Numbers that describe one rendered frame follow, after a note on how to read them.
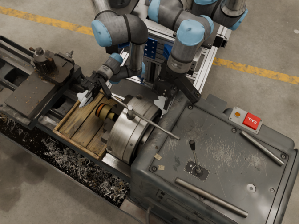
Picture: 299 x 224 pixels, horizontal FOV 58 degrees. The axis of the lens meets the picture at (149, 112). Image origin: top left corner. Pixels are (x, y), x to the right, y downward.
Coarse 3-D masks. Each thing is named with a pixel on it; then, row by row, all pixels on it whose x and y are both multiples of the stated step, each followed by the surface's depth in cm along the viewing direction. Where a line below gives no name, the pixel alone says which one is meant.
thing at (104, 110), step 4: (100, 104) 130; (104, 104) 131; (108, 104) 132; (100, 108) 129; (104, 108) 129; (108, 108) 129; (96, 112) 130; (100, 112) 129; (104, 112) 128; (108, 112) 128; (112, 112) 129; (100, 116) 129; (104, 116) 128; (108, 116) 129; (112, 116) 128; (116, 116) 134; (104, 120) 129
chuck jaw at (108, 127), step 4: (108, 120) 128; (112, 120) 128; (104, 124) 128; (108, 124) 126; (112, 124) 127; (104, 128) 125; (108, 128) 125; (104, 132) 127; (108, 132) 124; (104, 136) 122; (108, 136) 123; (104, 140) 123; (108, 148) 123
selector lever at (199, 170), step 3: (192, 150) 97; (195, 153) 97; (195, 156) 98; (195, 159) 99; (195, 162) 100; (198, 168) 102; (201, 168) 104; (195, 171) 104; (198, 171) 103; (201, 171) 104; (195, 174) 103; (198, 174) 103; (201, 174) 103
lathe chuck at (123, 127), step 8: (128, 104) 118; (136, 104) 118; (144, 104) 120; (152, 104) 122; (144, 112) 116; (120, 120) 115; (128, 120) 114; (136, 120) 114; (112, 128) 115; (120, 128) 114; (128, 128) 114; (112, 136) 116; (120, 136) 115; (128, 136) 114; (112, 144) 118; (120, 144) 116; (112, 152) 122; (120, 152) 118
